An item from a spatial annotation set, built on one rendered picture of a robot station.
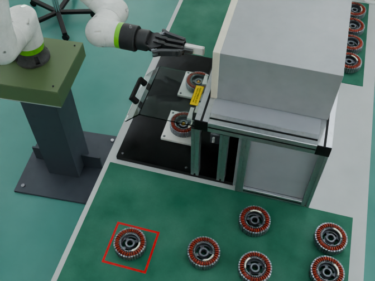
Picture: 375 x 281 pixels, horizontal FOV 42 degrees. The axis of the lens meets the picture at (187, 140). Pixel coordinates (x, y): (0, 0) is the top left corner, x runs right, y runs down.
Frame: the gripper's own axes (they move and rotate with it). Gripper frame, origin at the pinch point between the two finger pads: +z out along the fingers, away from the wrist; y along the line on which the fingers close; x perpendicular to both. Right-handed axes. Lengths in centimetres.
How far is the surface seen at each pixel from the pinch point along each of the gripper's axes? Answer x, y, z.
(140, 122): -41.1, 5.2, -21.3
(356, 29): -40, -76, 61
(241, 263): -39, 55, 32
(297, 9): 13.7, -12.8, 31.5
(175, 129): -36.3, 8.4, -5.2
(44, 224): -118, 27, -74
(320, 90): 6.5, 14.1, 43.4
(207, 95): -6.5, 13.7, 8.2
